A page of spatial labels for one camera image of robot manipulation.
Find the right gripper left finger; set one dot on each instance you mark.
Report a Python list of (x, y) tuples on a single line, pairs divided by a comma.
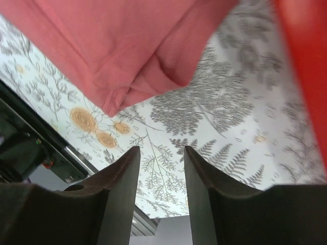
[(98, 210)]

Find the floral table mat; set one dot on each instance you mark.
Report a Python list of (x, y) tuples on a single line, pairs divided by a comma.
[(242, 112)]

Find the red plastic bin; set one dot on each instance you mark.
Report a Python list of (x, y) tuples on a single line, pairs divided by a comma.
[(303, 26)]

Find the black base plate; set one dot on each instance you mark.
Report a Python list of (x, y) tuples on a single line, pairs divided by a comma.
[(32, 149)]

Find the aluminium frame rail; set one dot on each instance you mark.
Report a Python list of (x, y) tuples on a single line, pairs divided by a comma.
[(142, 225)]

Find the pink red t shirt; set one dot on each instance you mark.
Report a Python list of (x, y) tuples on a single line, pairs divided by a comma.
[(120, 53)]

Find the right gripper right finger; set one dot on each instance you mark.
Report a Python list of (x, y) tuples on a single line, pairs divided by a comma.
[(225, 211)]

